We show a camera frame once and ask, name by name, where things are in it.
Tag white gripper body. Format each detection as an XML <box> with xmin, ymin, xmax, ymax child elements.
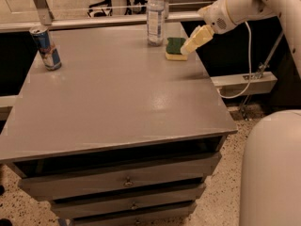
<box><xmin>198</xmin><ymin>0</ymin><xmax>236</xmax><ymax>34</ymax></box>

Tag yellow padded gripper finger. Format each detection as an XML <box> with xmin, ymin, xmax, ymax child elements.
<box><xmin>181</xmin><ymin>24</ymin><xmax>214</xmax><ymax>55</ymax></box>
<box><xmin>190</xmin><ymin>25</ymin><xmax>201</xmax><ymax>40</ymax></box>

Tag green and yellow sponge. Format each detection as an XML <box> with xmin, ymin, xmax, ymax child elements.
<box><xmin>166</xmin><ymin>37</ymin><xmax>188</xmax><ymax>61</ymax></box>

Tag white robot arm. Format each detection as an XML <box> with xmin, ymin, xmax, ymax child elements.
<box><xmin>181</xmin><ymin>0</ymin><xmax>301</xmax><ymax>226</ymax></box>

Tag clear plastic water bottle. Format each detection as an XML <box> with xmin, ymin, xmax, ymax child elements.
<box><xmin>147</xmin><ymin>0</ymin><xmax>165</xmax><ymax>46</ymax></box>

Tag grey drawer cabinet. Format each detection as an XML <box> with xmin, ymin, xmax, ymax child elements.
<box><xmin>0</xmin><ymin>22</ymin><xmax>239</xmax><ymax>226</ymax></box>

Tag top grey drawer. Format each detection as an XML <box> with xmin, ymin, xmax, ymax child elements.
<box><xmin>19</xmin><ymin>152</ymin><xmax>221</xmax><ymax>201</ymax></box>

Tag grey drawer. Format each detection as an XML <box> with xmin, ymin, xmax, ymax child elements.
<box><xmin>19</xmin><ymin>152</ymin><xmax>221</xmax><ymax>201</ymax></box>
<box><xmin>73</xmin><ymin>202</ymin><xmax>197</xmax><ymax>226</ymax></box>
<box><xmin>52</xmin><ymin>184</ymin><xmax>205</xmax><ymax>218</ymax></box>

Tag blue and silver drink can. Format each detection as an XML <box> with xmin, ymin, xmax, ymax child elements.
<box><xmin>29</xmin><ymin>25</ymin><xmax>61</xmax><ymax>71</ymax></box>

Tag bottom grey drawer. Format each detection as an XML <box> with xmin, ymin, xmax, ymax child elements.
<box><xmin>73</xmin><ymin>202</ymin><xmax>197</xmax><ymax>226</ymax></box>

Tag middle grey drawer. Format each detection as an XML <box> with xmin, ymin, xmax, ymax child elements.
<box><xmin>52</xmin><ymin>184</ymin><xmax>205</xmax><ymax>218</ymax></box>

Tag white cable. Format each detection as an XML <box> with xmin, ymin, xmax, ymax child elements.
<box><xmin>216</xmin><ymin>21</ymin><xmax>254</xmax><ymax>100</ymax></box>

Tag metal railing frame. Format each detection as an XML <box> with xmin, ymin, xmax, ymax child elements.
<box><xmin>0</xmin><ymin>0</ymin><xmax>301</xmax><ymax>35</ymax></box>

